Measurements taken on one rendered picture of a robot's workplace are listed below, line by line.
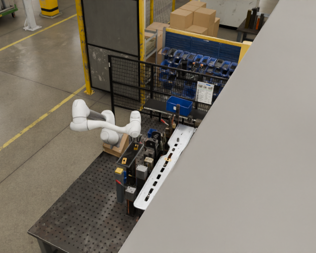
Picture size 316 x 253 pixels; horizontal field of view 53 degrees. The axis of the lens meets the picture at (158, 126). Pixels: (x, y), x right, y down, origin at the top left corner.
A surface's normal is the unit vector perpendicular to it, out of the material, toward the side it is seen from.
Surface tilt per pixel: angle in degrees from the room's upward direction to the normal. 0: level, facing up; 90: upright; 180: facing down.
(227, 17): 90
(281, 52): 0
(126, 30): 91
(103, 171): 0
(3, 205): 0
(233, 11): 90
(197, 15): 90
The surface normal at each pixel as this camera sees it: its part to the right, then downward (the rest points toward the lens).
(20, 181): 0.03, -0.79
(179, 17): -0.51, 0.51
